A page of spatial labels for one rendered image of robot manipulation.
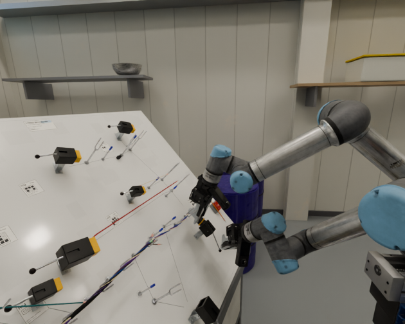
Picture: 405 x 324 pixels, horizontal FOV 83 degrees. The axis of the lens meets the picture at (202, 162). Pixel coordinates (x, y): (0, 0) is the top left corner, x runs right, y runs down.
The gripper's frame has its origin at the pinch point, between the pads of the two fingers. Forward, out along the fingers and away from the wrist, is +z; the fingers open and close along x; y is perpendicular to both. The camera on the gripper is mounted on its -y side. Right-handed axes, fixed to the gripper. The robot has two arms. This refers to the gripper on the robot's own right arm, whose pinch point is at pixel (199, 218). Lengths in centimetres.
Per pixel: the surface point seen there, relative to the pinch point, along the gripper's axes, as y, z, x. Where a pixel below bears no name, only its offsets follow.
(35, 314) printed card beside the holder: 13, 2, 62
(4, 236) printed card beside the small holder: 32, -7, 59
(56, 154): 43, -21, 39
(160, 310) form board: -8.1, 11.4, 36.5
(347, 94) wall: -53, -86, -272
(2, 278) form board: 23, -3, 64
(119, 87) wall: 221, 6, -173
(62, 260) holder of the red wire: 15, -9, 55
